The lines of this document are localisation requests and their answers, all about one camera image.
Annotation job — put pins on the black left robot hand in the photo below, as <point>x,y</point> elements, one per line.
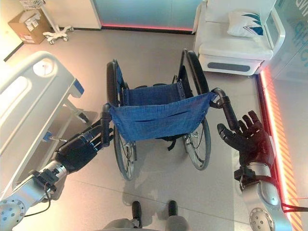
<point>77,154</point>

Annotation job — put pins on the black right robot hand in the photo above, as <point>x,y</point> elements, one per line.
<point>253,142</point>

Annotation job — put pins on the blue seat wheelchair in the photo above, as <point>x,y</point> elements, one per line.
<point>158,113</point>

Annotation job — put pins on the white hospital bed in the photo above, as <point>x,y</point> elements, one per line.
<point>31,106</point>

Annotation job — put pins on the white armchair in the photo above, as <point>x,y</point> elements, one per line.
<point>237,38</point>

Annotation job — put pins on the white pillow with blue print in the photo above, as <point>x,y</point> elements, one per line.
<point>245,24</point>

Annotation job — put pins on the white wheeled stand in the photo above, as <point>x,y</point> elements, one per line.
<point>56,26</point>

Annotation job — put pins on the brown cardboard box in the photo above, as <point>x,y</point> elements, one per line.
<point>25,27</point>

